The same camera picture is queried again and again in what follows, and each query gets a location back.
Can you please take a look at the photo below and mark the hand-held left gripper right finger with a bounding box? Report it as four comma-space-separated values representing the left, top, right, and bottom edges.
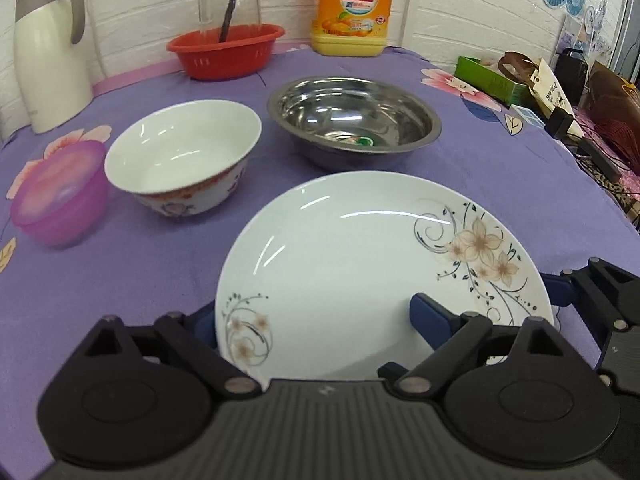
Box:
378, 293, 597, 402

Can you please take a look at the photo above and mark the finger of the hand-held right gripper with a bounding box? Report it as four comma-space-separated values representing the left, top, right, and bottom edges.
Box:
542, 257, 640, 334

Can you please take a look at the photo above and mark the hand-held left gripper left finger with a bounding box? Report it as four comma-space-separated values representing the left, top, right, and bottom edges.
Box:
84, 302, 262, 402

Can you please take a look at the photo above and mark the white floral plate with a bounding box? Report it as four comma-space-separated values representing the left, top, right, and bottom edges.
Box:
215, 170, 557, 392

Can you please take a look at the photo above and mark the purple floral tablecloth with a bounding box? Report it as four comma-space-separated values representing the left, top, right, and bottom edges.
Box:
0, 42, 640, 480

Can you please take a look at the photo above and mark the black power adapter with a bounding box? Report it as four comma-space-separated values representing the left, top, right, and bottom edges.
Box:
576, 136, 624, 182

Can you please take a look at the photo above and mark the small blue white box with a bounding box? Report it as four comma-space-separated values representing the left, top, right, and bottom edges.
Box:
509, 104, 547, 129

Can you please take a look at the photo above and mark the white ceramic bowl red pattern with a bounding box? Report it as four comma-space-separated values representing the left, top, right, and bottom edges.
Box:
104, 99, 263, 218

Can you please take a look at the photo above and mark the pink plastic bowl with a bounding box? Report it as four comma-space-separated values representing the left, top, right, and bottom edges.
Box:
10, 140, 111, 247

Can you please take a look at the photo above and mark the beige printed paper bag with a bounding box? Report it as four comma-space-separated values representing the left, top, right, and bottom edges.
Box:
529, 58, 585, 139

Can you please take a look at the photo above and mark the brown leather bag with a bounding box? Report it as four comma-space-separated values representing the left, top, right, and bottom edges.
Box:
584, 60, 640, 128

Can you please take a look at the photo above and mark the stainless steel bowl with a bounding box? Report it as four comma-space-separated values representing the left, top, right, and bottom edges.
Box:
267, 76, 443, 173

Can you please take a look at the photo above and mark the black device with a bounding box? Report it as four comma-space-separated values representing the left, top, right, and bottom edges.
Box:
555, 48, 590, 107

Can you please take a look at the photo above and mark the green cardboard box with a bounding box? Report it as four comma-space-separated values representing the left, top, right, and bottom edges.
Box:
454, 55, 532, 107

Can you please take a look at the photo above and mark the brown paper bag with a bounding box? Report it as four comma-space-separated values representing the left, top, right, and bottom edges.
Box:
499, 51, 544, 87

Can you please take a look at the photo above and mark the red plastic basket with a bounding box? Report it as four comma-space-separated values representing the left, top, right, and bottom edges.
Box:
166, 23, 286, 81

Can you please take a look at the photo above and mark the white thermos jug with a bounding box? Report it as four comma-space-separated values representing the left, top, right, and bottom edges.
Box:
13, 0, 95, 135

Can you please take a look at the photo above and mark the yellow detergent bottle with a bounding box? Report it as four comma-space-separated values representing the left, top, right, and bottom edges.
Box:
310, 0, 396, 57

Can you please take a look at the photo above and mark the clear glass bottle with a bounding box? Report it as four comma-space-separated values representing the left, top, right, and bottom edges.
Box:
196, 0, 262, 43

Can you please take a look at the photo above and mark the white cable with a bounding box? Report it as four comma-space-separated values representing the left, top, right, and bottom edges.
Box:
84, 0, 109, 80

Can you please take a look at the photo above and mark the black utensil handle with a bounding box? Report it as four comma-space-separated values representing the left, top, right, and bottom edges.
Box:
218, 0, 250, 44

